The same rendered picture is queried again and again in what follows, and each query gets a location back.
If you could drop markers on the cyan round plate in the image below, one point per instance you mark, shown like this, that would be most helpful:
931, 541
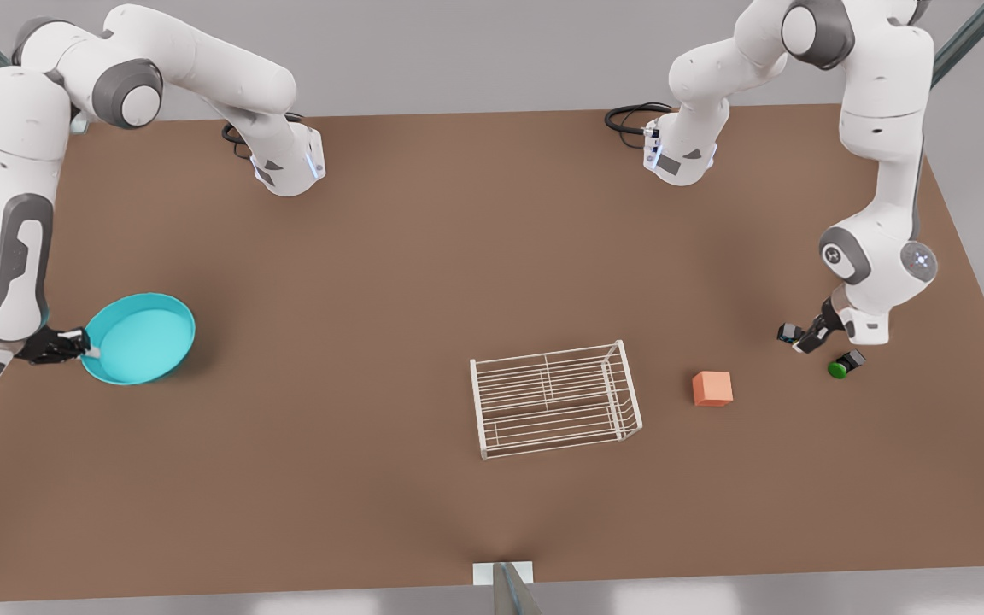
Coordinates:
140, 342

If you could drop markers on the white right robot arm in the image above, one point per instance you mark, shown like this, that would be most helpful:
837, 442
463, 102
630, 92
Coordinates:
22, 154

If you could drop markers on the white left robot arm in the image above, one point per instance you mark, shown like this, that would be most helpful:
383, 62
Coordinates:
885, 102

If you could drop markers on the orange cube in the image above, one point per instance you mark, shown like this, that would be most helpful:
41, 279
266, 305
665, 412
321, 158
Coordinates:
712, 389

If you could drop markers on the green button switch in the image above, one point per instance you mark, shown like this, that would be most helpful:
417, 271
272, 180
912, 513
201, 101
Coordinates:
844, 365

